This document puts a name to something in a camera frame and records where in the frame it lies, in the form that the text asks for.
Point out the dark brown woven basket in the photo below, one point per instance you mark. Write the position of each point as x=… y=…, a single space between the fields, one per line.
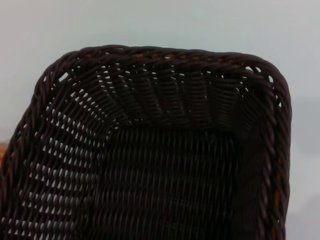
x=175 y=175

